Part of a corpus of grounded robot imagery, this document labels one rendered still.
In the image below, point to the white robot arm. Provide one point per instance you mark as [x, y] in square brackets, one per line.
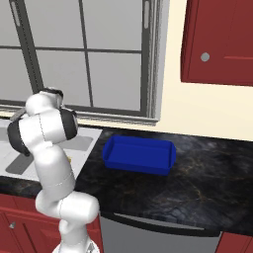
[51, 158]

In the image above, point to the blue rectangular tray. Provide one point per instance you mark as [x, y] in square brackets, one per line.
[140, 154]

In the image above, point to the grey steel sink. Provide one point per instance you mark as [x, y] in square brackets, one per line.
[82, 145]

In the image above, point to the small yellow produce item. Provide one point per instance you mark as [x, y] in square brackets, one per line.
[69, 159]

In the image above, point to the grey framed window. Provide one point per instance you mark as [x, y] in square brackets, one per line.
[85, 56]

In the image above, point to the round grey cupboard knob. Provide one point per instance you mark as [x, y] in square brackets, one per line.
[205, 57]

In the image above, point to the grey dishwasher front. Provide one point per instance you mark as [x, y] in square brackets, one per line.
[154, 238]

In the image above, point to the small grey cupboard knob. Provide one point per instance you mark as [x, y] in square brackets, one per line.
[12, 225]

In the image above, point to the red narrow base cupboard door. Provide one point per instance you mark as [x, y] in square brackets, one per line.
[234, 243]

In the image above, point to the red wall cupboard door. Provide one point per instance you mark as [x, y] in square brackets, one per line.
[219, 39]

